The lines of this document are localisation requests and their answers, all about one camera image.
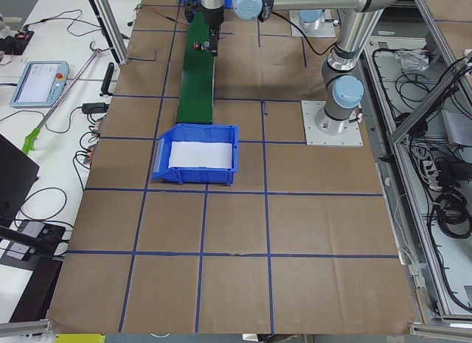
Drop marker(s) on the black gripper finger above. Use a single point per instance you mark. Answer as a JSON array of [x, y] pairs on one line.
[[212, 40], [217, 37]]

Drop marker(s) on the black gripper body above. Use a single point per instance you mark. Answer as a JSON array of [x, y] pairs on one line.
[[214, 18]]

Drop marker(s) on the green conveyor belt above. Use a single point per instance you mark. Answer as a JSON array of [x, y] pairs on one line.
[[195, 103]]

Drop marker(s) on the blue left bin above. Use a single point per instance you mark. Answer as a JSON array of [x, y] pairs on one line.
[[196, 133]]

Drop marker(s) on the white foam pad left bin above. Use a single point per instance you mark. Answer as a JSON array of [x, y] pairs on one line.
[[201, 154]]

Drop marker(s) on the black power adapter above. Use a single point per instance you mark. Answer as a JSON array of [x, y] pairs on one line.
[[94, 108]]

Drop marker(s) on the teach pendant tablet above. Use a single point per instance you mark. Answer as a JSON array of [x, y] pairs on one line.
[[41, 84]]

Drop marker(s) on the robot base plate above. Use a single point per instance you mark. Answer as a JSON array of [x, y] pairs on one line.
[[322, 131], [314, 23]]

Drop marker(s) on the aluminium frame post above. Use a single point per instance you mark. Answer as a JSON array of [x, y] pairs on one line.
[[110, 30]]

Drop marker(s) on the green handled reacher tool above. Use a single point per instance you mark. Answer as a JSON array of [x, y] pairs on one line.
[[30, 139]]

